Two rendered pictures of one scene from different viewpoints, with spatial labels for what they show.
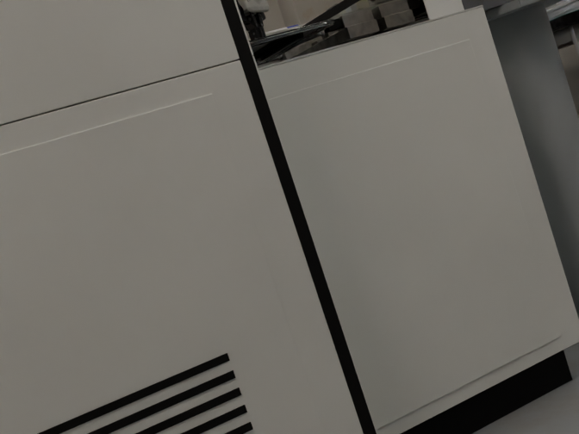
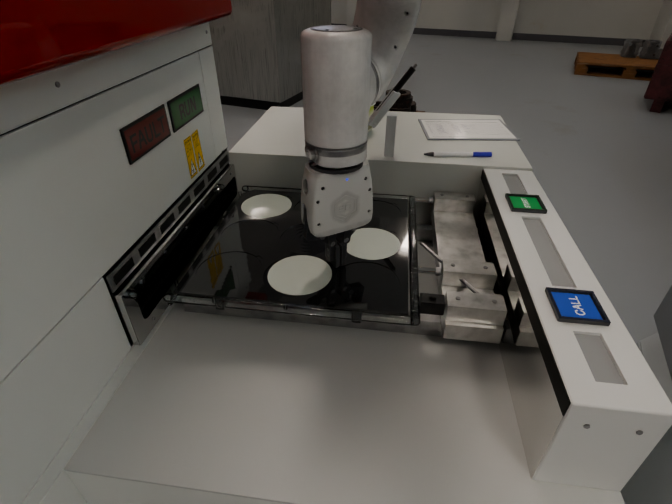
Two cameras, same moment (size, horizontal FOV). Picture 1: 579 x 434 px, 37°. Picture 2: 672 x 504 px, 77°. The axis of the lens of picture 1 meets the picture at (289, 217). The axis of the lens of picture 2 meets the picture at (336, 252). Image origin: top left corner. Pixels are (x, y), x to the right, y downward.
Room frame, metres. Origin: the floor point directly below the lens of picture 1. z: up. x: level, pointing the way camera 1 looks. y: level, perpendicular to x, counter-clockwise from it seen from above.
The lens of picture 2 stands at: (1.51, -0.35, 1.30)
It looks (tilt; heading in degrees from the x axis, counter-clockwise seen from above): 35 degrees down; 32
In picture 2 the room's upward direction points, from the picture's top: straight up
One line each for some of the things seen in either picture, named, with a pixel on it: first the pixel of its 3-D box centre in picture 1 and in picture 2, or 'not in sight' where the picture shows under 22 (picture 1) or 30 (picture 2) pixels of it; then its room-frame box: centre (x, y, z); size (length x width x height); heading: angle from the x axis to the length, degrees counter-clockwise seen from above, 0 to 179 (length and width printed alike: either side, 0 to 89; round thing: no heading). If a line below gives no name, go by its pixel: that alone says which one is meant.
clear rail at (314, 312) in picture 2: (259, 41); (287, 309); (1.85, -0.06, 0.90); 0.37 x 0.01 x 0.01; 114
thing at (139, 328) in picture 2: not in sight; (192, 236); (1.92, 0.20, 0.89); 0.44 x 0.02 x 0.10; 24
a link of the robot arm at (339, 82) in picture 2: not in sight; (337, 85); (1.98, -0.06, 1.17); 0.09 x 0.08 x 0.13; 6
